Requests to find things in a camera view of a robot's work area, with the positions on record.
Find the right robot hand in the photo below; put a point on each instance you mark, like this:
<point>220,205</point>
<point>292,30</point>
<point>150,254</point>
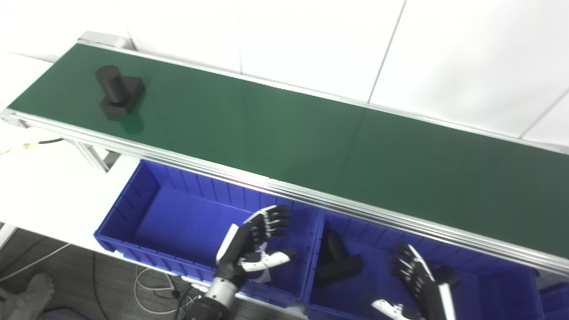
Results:
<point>433,295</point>

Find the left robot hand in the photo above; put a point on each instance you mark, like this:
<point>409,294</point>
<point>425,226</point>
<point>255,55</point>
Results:
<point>240,249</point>

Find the black cylinder block part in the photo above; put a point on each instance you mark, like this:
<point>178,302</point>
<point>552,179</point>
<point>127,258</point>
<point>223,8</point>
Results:
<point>120,93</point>
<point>338,264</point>

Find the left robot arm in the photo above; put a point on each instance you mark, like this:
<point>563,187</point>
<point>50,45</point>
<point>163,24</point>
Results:
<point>218,295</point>

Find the blue plastic bin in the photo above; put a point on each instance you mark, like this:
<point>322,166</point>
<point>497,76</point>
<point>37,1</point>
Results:
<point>378,275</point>
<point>178,222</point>
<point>555,302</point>

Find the aluminium conveyor leg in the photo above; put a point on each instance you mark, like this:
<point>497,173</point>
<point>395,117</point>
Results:
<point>95,158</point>

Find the grey shoe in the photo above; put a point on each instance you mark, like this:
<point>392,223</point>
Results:
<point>26,295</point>

